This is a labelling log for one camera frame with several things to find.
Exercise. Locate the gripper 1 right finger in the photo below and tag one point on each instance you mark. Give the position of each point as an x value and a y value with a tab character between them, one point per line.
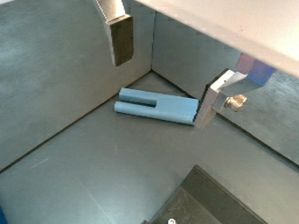
225	91

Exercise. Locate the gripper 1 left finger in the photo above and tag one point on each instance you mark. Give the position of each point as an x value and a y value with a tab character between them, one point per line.
119	29

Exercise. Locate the blue square-circle object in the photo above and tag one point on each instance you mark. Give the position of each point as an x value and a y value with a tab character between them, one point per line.
159	106

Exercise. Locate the black curved fixture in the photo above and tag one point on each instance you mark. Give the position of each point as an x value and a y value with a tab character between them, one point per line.
202	201

